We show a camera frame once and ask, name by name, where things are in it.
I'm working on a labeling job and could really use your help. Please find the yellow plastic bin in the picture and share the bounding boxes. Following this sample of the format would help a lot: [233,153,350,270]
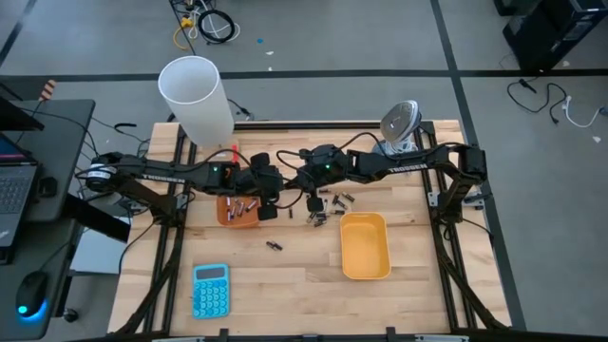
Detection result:
[339,211,392,281]

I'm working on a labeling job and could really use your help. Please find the orange plastic bin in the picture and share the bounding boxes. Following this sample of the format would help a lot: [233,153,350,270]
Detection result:
[216,193,261,229]

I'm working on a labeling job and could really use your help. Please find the white shade wooden base lamp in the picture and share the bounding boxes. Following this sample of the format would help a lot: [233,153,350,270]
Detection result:
[157,55,242,165]

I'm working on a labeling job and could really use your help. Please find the white and blue steam iron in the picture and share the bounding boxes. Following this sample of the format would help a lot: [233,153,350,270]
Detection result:
[378,98,423,158]

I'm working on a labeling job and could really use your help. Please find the blue calculator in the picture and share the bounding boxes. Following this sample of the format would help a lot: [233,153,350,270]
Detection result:
[191,263,231,320]

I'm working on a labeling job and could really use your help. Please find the black desk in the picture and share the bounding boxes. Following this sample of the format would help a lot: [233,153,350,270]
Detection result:
[0,98,132,342]

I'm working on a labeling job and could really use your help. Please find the small black desk device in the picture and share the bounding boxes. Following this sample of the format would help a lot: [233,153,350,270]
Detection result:
[37,176,59,199]

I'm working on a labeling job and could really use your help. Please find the orange black striped tape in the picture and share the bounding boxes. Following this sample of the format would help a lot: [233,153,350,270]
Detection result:
[38,79,58,102]

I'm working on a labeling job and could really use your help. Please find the black laptop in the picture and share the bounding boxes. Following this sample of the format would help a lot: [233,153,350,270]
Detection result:
[0,132,40,265]

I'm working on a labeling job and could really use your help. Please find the black computer mouse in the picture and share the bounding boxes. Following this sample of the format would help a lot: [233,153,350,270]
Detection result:
[14,270,48,319]

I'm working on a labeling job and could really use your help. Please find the black cabinet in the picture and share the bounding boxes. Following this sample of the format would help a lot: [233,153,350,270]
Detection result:
[493,0,608,72]

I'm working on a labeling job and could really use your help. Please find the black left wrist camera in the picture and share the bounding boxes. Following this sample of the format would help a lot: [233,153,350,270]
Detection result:
[257,203,279,222]

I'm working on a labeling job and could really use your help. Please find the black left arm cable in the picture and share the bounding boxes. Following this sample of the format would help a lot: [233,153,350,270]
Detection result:
[199,147,305,211]

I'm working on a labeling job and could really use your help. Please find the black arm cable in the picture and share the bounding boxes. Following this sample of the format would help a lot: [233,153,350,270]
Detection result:
[275,131,387,168]
[199,147,305,211]

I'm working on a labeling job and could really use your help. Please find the black aluminium table frame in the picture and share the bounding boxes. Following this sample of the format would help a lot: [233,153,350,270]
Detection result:
[107,120,513,342]

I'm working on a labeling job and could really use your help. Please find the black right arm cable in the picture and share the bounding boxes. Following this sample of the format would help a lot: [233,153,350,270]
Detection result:
[275,131,387,168]

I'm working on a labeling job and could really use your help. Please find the thin black cable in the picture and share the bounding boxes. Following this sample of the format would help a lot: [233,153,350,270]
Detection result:
[226,98,255,122]

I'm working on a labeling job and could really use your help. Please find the white iron cord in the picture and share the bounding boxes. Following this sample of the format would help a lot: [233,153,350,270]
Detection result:
[384,135,419,156]

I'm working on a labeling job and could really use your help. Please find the white looped cable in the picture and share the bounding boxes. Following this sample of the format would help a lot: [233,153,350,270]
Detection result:
[187,0,241,42]

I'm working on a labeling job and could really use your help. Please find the black coiled cable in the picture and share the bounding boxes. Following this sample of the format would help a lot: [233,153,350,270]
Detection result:
[197,9,238,46]

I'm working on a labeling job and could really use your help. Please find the yellow cable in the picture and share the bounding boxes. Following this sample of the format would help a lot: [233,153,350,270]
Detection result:
[172,16,196,51]

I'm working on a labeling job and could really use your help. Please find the black floor cable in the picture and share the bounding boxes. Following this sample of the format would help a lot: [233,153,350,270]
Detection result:
[506,78,570,125]

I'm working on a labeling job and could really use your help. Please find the white floor cable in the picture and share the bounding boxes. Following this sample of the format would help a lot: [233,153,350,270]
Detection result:
[561,94,608,129]

